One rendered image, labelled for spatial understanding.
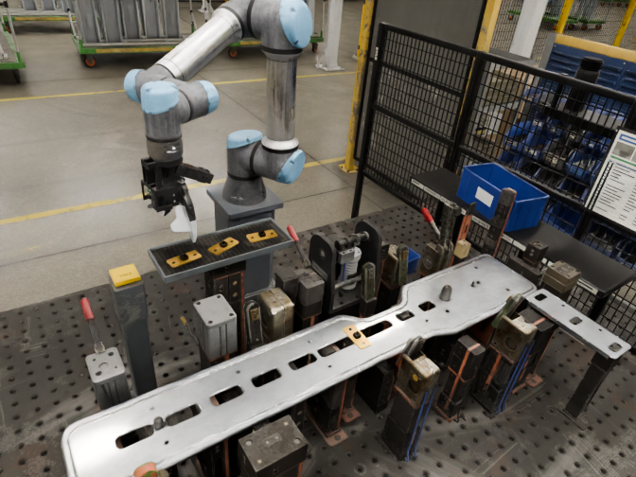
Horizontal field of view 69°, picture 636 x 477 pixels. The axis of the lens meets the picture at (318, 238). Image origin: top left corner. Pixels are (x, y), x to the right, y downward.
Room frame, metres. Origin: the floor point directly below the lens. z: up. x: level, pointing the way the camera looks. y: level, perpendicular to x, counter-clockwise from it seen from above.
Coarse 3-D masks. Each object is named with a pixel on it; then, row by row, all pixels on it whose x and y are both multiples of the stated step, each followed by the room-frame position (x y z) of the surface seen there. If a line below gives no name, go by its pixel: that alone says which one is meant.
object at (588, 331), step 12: (528, 300) 1.14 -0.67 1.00; (552, 300) 1.15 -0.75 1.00; (540, 312) 1.10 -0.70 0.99; (552, 312) 1.09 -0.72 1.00; (564, 312) 1.09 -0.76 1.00; (576, 312) 1.10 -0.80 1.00; (564, 324) 1.04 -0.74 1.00; (588, 324) 1.05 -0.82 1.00; (576, 336) 1.00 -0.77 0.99; (588, 336) 1.00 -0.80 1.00; (600, 336) 1.01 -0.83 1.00; (612, 336) 1.01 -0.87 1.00; (600, 348) 0.96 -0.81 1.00; (624, 348) 0.96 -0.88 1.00
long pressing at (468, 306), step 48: (432, 288) 1.15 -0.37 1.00; (480, 288) 1.17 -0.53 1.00; (528, 288) 1.20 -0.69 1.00; (288, 336) 0.88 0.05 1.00; (336, 336) 0.90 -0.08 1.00; (384, 336) 0.92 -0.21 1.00; (432, 336) 0.94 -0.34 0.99; (192, 384) 0.70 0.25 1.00; (240, 384) 0.71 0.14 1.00; (288, 384) 0.73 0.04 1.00; (336, 384) 0.75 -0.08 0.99; (96, 432) 0.56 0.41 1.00; (192, 432) 0.58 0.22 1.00; (240, 432) 0.60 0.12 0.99
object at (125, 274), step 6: (132, 264) 0.92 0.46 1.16; (114, 270) 0.89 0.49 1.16; (120, 270) 0.89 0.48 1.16; (126, 270) 0.89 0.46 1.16; (132, 270) 0.89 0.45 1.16; (114, 276) 0.86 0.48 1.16; (120, 276) 0.86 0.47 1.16; (126, 276) 0.87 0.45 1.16; (132, 276) 0.87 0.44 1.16; (138, 276) 0.87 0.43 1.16; (114, 282) 0.85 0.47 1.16; (120, 282) 0.85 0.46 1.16; (126, 282) 0.85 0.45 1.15
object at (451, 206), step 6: (444, 204) 1.31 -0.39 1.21; (450, 204) 1.31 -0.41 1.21; (456, 204) 1.32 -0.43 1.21; (444, 210) 1.31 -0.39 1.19; (450, 210) 1.30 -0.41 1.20; (456, 210) 1.28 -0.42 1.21; (444, 216) 1.30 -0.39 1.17; (450, 216) 1.31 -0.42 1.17; (444, 222) 1.30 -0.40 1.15; (450, 222) 1.31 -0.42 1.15; (444, 228) 1.29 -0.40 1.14; (450, 228) 1.30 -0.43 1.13; (444, 234) 1.29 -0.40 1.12; (450, 234) 1.30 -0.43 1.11; (444, 240) 1.28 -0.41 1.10; (450, 240) 1.30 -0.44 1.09; (444, 246) 1.28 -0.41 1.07; (444, 252) 1.28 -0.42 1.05
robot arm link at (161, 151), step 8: (152, 144) 0.91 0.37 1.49; (160, 144) 0.91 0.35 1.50; (168, 144) 0.91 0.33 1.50; (176, 144) 0.93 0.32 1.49; (152, 152) 0.91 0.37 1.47; (160, 152) 0.91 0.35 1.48; (168, 152) 0.91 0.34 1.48; (176, 152) 0.92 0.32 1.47; (160, 160) 0.91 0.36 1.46; (168, 160) 0.92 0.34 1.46
